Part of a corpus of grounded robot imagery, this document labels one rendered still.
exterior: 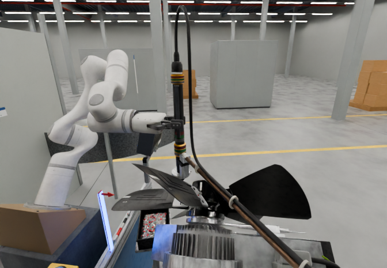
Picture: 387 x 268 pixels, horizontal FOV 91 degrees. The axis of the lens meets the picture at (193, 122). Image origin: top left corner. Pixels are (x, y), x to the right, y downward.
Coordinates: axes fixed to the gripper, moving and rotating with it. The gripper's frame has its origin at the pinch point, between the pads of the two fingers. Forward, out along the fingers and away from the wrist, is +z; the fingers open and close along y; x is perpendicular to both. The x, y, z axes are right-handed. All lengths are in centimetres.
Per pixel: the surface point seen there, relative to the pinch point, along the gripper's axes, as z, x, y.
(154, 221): -20, -66, -20
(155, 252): -11, -55, 6
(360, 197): 199, -152, -163
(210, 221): 11.5, -32.2, 9.7
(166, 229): -6.8, -46.7, 1.7
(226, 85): 48, -66, -605
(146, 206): -12.7, -32.1, 5.4
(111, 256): -34, -66, 2
